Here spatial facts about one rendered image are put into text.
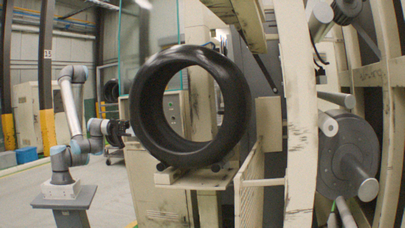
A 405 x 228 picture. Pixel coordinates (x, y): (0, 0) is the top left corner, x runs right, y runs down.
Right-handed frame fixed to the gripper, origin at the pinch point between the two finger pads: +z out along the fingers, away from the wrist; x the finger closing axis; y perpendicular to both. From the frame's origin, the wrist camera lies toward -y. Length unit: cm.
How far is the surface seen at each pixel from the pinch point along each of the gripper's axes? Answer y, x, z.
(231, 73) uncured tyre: 34, -10, 49
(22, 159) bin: -152, 244, -465
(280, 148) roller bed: -4, 21, 73
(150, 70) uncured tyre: 34.0, -12.8, 11.4
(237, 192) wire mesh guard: -2, -59, 62
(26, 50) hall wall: 141, 497, -779
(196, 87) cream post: 25.6, 28.4, 22.0
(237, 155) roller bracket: -11, 26, 49
